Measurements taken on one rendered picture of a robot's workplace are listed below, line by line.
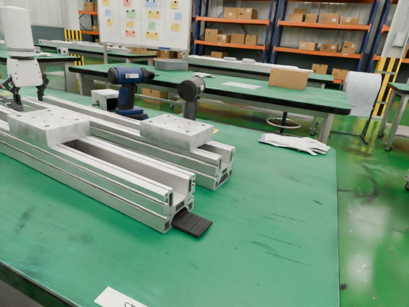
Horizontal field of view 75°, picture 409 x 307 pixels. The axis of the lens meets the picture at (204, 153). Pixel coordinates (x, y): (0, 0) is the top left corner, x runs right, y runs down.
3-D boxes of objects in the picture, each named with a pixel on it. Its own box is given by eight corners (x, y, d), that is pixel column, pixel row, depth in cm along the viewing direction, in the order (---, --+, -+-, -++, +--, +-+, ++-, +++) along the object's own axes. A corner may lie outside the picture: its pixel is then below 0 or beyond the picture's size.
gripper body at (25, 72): (30, 53, 102) (35, 83, 106) (0, 53, 94) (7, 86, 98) (42, 55, 99) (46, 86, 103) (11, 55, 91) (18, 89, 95)
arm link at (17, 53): (27, 47, 101) (28, 56, 102) (1, 47, 94) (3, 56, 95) (40, 49, 97) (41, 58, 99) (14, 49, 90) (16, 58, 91)
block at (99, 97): (87, 112, 116) (85, 91, 112) (111, 109, 124) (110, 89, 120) (98, 118, 110) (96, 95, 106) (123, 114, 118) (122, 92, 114)
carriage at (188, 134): (139, 145, 71) (139, 120, 68) (165, 135, 80) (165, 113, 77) (189, 162, 64) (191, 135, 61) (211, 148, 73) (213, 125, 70)
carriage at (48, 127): (11, 141, 67) (5, 115, 64) (53, 131, 76) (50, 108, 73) (49, 158, 60) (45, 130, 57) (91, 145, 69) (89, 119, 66)
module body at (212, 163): (26, 121, 99) (22, 98, 96) (52, 116, 107) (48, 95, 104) (213, 191, 63) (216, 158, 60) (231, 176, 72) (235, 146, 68)
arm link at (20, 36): (0, 46, 95) (12, 49, 90) (-8, 4, 90) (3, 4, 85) (27, 47, 101) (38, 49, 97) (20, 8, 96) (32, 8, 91)
